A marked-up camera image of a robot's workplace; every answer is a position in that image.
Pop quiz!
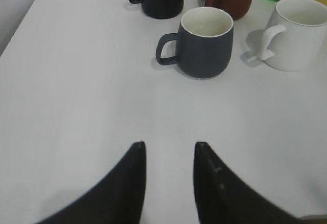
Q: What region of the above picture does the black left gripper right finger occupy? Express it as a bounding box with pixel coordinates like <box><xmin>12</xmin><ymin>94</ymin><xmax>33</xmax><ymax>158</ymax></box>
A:
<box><xmin>193</xmin><ymin>142</ymin><xmax>301</xmax><ymax>223</ymax></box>

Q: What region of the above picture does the dark grey round mug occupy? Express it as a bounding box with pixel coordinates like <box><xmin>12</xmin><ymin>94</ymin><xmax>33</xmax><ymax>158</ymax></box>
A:
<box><xmin>156</xmin><ymin>7</ymin><xmax>234</xmax><ymax>79</ymax></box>

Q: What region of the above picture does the white ceramic mug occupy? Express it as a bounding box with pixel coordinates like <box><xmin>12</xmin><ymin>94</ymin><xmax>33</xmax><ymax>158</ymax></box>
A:
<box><xmin>256</xmin><ymin>0</ymin><xmax>326</xmax><ymax>72</ymax></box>

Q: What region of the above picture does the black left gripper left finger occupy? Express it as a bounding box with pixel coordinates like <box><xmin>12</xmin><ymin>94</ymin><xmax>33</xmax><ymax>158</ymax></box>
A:
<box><xmin>42</xmin><ymin>141</ymin><xmax>146</xmax><ymax>223</ymax></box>

